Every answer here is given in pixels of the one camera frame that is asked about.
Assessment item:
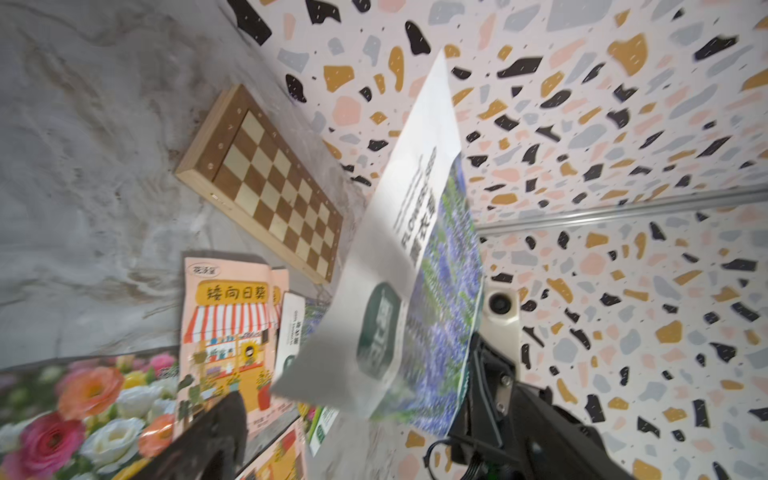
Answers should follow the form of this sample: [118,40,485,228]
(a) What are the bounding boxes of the lavender seed packet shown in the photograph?
[273,292,330,380]
[272,55,484,436]

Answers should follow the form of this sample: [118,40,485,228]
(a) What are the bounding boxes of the colourful flower seed packet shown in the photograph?
[1,351,180,479]
[297,403,338,456]

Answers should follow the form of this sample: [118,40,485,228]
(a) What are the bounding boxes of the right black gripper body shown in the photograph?
[446,333,631,479]

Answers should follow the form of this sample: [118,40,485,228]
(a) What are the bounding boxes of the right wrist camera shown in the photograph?
[478,281,522,378]

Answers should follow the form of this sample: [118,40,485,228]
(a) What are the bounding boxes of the wooden chessboard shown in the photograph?
[176,84,343,284]

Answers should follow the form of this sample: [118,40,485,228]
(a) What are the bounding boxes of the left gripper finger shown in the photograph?
[133,391,248,480]

